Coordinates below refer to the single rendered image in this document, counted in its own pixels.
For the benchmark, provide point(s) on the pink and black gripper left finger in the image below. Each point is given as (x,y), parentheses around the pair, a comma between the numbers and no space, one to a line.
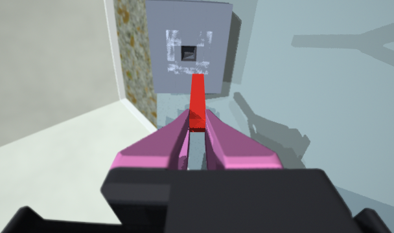
(160,148)

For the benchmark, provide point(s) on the red rectangular peg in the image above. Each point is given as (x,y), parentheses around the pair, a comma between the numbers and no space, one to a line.
(197,104)

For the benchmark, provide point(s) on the grey panel with square hole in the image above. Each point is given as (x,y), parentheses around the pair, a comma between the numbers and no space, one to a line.
(187,37)

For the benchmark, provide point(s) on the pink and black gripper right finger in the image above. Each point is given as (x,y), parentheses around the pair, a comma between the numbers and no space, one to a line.
(234,150)

